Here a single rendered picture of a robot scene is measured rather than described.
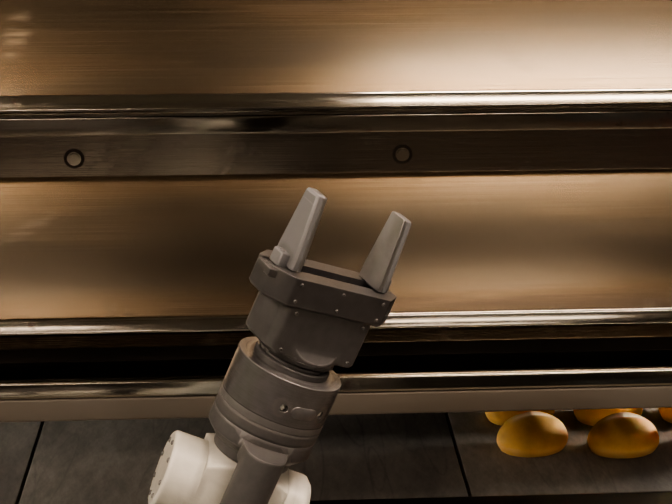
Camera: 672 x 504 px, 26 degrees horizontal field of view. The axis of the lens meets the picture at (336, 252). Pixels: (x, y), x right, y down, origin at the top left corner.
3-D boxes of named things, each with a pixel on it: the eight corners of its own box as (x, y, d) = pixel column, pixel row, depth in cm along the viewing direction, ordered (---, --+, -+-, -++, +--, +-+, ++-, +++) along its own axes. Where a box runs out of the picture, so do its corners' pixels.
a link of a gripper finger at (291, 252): (331, 201, 109) (299, 274, 110) (312, 185, 111) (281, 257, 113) (313, 196, 108) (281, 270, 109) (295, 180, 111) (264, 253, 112)
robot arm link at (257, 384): (420, 315, 114) (360, 447, 116) (363, 265, 121) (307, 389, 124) (288, 284, 107) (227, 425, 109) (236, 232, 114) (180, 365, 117)
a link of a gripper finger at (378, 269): (388, 207, 116) (357, 276, 117) (408, 223, 113) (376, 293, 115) (404, 212, 117) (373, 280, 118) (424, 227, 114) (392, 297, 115)
